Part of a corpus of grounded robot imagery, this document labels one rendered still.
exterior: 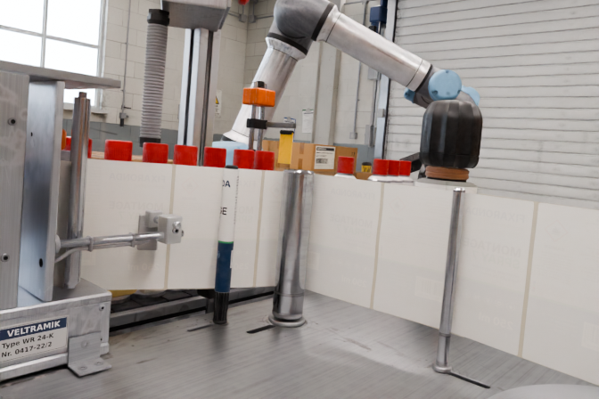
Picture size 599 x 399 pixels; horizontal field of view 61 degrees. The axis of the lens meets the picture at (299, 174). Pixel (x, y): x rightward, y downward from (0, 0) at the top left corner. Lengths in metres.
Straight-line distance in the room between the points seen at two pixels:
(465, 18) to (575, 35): 1.08
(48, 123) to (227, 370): 0.28
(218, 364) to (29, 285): 0.19
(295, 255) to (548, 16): 4.90
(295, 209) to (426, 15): 5.38
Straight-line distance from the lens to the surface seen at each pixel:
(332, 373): 0.53
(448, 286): 0.54
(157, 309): 0.69
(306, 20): 1.22
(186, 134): 0.92
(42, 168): 0.50
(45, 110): 0.50
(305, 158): 4.63
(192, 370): 0.52
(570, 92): 5.17
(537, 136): 5.20
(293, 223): 0.60
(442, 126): 0.71
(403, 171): 1.20
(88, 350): 0.53
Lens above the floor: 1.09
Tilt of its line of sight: 3 degrees down
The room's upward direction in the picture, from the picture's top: 5 degrees clockwise
